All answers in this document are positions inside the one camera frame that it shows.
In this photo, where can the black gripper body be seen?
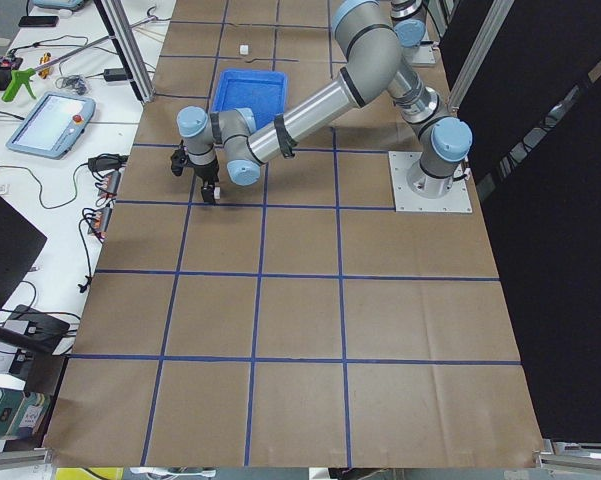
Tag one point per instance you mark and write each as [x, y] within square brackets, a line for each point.
[208, 173]

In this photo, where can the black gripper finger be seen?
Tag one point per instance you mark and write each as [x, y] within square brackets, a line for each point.
[208, 193]

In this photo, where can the blue plastic tray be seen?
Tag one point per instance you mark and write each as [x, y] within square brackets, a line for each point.
[263, 92]

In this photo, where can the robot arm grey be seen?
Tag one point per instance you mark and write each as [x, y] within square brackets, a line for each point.
[375, 63]
[409, 21]

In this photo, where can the black power adapter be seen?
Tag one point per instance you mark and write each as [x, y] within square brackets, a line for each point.
[115, 75]

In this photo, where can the wooden chopstick pair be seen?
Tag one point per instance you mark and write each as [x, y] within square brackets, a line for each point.
[154, 35]

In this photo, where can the teach pendant tablet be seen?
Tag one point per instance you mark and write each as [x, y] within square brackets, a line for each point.
[53, 126]

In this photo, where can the black monitor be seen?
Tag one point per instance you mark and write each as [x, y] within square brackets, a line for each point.
[20, 245]

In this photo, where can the black smartphone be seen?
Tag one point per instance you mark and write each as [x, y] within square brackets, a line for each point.
[38, 21]

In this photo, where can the aluminium frame post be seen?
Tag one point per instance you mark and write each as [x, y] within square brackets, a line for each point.
[120, 32]

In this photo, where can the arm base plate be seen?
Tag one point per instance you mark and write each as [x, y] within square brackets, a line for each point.
[416, 192]
[420, 55]

